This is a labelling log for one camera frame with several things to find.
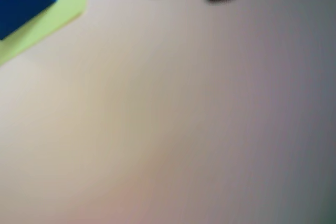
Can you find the large blue cube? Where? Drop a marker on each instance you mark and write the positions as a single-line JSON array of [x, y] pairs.
[[21, 6]]

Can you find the green paper square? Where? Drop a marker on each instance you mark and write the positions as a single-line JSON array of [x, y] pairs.
[[65, 9]]

